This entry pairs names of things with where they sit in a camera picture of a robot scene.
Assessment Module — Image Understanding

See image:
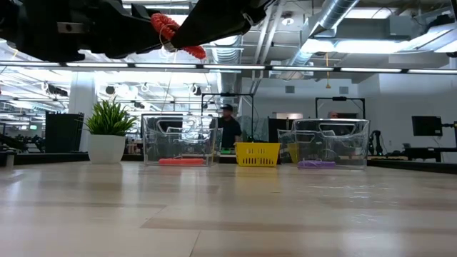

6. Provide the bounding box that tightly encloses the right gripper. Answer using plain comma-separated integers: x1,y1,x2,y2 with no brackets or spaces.
170,0,278,50

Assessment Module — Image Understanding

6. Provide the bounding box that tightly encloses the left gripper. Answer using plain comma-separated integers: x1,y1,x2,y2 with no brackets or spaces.
0,0,165,64

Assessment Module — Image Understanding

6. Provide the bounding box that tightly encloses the linear ceiling light bar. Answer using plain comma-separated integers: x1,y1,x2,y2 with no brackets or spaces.
0,61,457,75

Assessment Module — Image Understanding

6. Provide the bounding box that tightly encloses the clear plastic bin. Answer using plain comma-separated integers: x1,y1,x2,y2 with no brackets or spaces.
277,119,371,171
141,114,224,168

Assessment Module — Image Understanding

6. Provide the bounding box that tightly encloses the green plant in white pot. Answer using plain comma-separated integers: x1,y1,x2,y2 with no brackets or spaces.
84,99,139,165

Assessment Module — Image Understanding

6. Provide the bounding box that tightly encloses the black partition panel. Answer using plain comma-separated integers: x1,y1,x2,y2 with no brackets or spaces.
45,112,85,153

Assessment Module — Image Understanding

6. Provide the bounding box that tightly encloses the yellow plastic basket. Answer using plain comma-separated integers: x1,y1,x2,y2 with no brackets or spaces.
234,142,282,168

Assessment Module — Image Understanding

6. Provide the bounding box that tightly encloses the black monitor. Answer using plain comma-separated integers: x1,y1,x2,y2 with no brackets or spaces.
411,116,443,138

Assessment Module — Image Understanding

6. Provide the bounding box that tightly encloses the black background workbench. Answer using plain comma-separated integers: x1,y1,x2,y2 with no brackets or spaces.
367,146,457,162

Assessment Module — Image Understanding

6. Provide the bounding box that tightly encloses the silver ventilation duct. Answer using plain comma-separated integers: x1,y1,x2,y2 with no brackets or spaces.
316,0,361,30
210,35,247,65

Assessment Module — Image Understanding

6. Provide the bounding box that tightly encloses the black gantry frame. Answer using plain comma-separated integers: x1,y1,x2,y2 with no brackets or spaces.
201,93,255,142
315,96,366,121

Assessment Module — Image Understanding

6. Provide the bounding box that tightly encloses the yellow hanging cord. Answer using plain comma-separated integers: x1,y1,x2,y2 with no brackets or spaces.
324,52,332,90

